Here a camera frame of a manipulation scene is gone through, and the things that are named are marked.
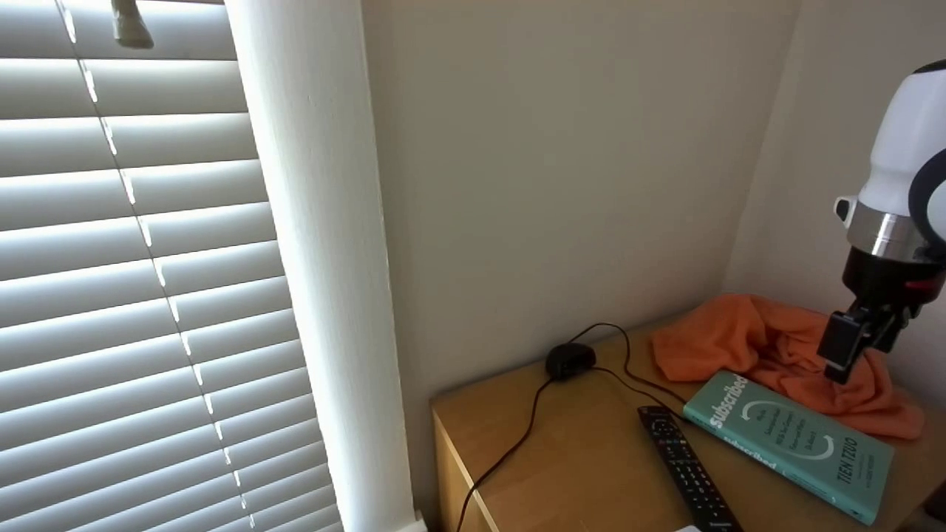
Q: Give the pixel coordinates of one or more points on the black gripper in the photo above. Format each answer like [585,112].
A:
[846,339]

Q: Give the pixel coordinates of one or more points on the teal hardcover book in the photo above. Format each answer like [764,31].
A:
[788,438]

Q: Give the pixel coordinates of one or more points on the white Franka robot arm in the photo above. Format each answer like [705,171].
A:
[903,156]

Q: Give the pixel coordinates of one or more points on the orange towel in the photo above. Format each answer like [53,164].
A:
[748,339]

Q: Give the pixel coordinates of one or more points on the black remote control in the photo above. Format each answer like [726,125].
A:
[689,472]

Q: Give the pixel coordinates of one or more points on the small white device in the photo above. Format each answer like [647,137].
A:
[686,530]

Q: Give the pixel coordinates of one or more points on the black round puck device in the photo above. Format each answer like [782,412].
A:
[569,360]

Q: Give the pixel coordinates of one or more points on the light wooden desk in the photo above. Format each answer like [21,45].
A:
[581,462]

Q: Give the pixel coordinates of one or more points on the white window blinds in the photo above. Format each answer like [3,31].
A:
[149,295]

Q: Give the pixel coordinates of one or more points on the white blind wand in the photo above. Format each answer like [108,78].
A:
[132,23]

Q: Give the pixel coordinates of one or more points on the white window frame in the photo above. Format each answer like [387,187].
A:
[315,246]

